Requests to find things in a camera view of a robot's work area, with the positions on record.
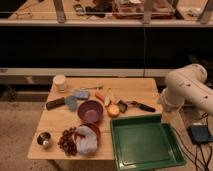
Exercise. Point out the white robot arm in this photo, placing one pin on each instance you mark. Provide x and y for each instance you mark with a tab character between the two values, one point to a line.
187	84

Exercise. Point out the white cylindrical cup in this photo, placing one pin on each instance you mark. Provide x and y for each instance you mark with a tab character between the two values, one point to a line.
60	82

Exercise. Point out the small metal cup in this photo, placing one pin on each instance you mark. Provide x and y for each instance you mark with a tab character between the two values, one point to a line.
44	139

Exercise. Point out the apple slice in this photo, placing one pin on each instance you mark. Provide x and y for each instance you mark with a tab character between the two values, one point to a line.
107	101

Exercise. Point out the orange carrot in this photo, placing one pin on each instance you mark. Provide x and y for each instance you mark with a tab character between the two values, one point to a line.
100	96

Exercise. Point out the blue sponge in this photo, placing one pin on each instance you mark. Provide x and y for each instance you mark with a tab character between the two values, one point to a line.
81	94

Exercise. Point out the yellow orange fruit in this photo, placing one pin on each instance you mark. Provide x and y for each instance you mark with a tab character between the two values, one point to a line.
113	110

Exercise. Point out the purple plastic bowl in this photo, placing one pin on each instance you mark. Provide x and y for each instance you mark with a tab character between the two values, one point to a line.
90	111

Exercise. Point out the dark red bowl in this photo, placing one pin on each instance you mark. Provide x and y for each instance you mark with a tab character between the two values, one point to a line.
94	127

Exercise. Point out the wooden table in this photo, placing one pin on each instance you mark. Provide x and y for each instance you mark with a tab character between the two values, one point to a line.
55	121

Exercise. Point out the light blue cloth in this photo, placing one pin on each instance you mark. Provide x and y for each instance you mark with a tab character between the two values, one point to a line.
89	143

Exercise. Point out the green plastic tray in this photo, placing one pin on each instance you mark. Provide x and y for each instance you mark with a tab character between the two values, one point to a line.
142	143

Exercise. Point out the bunch of dark grapes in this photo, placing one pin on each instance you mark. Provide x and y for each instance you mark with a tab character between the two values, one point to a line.
66	142

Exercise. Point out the black power box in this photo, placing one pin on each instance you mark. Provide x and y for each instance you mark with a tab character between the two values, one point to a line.
199	134

